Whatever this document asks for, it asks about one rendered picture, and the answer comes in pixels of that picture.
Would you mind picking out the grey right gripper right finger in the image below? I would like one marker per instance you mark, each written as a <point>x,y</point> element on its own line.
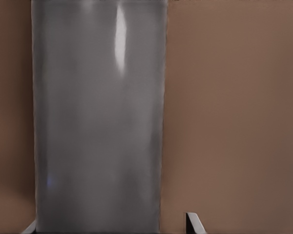
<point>194,224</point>

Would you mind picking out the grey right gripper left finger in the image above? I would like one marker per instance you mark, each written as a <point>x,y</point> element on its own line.
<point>30,228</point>

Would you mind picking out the grey tennis ball tube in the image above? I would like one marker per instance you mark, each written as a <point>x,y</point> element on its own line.
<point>97,126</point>

